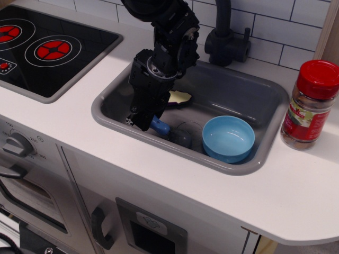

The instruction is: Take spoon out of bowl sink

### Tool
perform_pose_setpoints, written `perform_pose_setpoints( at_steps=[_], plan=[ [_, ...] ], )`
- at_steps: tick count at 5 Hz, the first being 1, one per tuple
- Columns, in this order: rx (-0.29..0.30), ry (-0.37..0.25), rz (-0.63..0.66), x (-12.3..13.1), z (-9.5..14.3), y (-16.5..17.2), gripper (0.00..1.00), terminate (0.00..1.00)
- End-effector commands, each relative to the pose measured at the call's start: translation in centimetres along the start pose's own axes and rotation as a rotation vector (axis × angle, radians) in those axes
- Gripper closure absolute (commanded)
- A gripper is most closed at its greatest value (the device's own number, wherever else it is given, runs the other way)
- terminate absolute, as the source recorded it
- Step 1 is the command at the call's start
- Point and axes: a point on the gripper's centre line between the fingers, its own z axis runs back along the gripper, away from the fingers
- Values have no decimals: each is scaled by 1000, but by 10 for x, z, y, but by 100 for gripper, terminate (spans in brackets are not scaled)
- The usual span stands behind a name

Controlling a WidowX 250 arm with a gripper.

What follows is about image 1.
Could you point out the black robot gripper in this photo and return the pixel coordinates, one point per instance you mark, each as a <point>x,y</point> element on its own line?
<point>151,95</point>

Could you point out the blue grey toy spoon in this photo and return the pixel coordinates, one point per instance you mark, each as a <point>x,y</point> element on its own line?
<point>177,136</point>

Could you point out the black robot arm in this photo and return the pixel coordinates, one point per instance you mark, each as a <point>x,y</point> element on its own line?
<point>153,72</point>

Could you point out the light blue plastic bowl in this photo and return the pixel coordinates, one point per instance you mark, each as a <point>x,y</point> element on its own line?
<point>228,139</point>

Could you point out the grey plastic sink basin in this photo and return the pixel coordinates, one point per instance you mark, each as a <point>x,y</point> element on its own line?
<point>214,91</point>

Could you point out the toy eggplant half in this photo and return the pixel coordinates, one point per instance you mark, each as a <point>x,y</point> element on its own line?
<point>178,98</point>

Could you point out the black toy stove top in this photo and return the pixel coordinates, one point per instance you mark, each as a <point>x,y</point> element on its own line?
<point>47,55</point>

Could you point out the dark grey toy faucet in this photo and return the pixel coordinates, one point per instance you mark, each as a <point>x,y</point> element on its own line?
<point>221,44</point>

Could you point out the grey dishwasher control panel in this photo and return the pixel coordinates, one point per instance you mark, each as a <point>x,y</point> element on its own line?
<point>149,233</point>

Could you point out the grey oven knob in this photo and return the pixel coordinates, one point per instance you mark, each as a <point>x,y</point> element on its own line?
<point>16,144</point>

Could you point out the red stove button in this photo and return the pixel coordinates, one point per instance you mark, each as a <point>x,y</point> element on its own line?
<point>4,66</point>

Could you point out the red lid spice jar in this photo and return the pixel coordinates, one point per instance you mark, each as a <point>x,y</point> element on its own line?
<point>313,96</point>

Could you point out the dark grey cabinet handle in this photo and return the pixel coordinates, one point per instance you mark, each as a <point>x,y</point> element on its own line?
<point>97,219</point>

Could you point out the grey oven door handle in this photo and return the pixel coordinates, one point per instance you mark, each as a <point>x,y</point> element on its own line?
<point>13,172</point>

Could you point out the wooden side post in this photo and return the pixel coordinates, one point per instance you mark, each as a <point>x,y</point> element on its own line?
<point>327,46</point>

